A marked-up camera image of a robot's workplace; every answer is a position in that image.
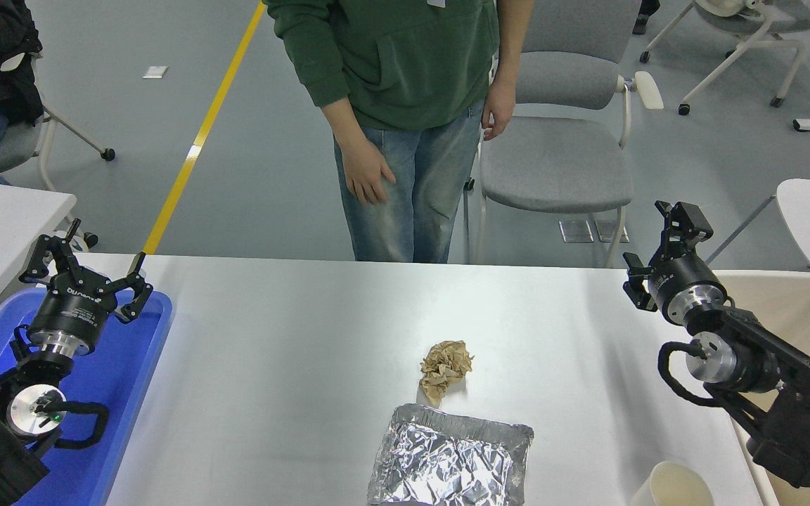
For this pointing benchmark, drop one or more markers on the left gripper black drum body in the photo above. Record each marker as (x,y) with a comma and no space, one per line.
(71,309)

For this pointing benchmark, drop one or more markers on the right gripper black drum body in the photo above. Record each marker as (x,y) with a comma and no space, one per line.
(686,277)

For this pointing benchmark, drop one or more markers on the white paper cup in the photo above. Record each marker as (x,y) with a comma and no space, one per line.
(672,488)

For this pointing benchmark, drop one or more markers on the tan paper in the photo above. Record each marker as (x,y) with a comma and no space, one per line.
(444,369)

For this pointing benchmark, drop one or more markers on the silver foil tray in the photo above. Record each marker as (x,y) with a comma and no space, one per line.
(447,457)

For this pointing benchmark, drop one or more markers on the person's right forearm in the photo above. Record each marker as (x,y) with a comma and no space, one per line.
(345,123)

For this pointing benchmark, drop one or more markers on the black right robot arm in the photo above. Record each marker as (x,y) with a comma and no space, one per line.
(799,407)

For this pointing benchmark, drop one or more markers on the person's left forearm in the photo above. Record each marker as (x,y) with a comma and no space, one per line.
(514,42)

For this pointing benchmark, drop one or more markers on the person's left hand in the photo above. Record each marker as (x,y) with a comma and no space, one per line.
(498,109)

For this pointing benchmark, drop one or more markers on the person's right hand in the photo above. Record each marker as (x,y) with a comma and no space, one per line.
(366,172)

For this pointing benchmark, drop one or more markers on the black caster wheel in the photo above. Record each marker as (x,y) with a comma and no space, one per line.
(90,240)

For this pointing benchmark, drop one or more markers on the metal floor socket plate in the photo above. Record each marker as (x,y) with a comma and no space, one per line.
(612,232)
(576,232)

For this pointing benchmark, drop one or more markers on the blue plastic tray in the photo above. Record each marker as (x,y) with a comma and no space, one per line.
(124,365)

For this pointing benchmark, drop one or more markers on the grey chair with white legs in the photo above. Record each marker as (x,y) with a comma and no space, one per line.
(15,144)

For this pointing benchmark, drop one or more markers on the large pale bin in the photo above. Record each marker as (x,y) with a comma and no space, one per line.
(799,309)

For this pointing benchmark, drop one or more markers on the grey padded armchair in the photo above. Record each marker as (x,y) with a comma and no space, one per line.
(553,161)

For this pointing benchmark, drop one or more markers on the white-framed wheeled chair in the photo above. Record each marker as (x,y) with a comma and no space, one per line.
(785,17)

